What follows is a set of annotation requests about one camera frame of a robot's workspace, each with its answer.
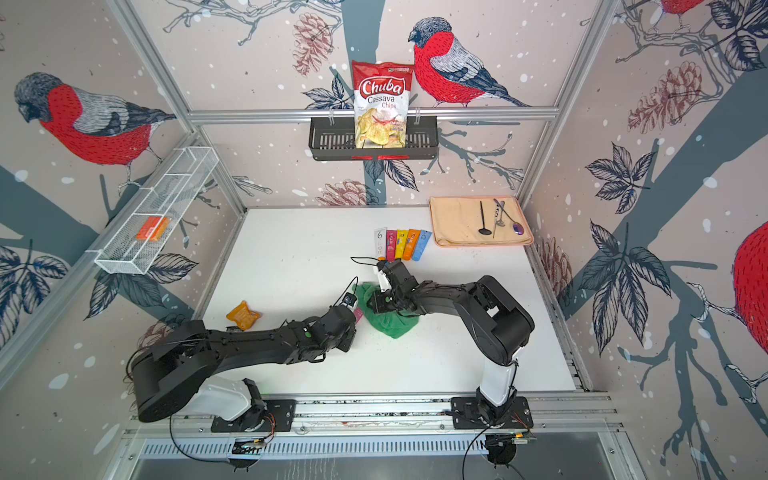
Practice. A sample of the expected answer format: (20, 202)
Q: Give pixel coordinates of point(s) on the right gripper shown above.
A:
(377, 305)

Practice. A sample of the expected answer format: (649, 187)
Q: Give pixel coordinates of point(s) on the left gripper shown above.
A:
(351, 334)

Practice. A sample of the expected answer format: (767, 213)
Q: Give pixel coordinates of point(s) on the green cleaning cloth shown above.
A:
(392, 324)

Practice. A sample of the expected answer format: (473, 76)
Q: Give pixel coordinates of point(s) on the white toothpaste tube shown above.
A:
(380, 237)

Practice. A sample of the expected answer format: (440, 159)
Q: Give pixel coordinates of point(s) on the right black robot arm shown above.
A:
(498, 325)

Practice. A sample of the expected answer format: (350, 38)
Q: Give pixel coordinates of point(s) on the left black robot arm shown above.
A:
(169, 373)

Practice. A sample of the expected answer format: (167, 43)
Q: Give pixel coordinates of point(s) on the yellow toothpaste tube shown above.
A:
(401, 240)

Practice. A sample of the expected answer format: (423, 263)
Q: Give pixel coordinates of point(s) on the red pink toothpaste tube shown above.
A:
(391, 245)

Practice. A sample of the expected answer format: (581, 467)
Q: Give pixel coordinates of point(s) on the orange toothpaste tube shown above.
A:
(410, 244)

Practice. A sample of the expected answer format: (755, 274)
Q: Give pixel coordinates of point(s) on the blue toothpaste tube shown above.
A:
(421, 244)

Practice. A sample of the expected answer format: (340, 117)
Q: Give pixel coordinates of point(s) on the pink tray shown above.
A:
(480, 221)

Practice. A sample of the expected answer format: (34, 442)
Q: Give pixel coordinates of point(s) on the orange snack packet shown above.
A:
(243, 317)

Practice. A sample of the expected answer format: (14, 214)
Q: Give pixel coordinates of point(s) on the black spoon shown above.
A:
(483, 230)

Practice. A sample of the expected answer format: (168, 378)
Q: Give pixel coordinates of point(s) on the iridescent purple spoon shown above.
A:
(517, 227)

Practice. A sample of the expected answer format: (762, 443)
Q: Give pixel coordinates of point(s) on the Chuba cassava chips bag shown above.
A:
(381, 99)

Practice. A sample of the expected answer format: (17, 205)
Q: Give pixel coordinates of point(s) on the orange packet in shelf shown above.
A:
(153, 229)

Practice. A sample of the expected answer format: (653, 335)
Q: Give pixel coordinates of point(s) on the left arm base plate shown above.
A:
(265, 416)

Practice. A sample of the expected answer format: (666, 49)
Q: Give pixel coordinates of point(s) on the patterned handle utensil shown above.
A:
(498, 221)

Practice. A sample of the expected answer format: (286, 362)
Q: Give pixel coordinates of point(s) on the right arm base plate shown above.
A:
(474, 413)

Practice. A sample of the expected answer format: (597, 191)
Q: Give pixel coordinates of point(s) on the black wire wall basket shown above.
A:
(334, 140)

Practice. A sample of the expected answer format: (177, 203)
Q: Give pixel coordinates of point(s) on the white wire wall shelf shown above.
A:
(181, 178)

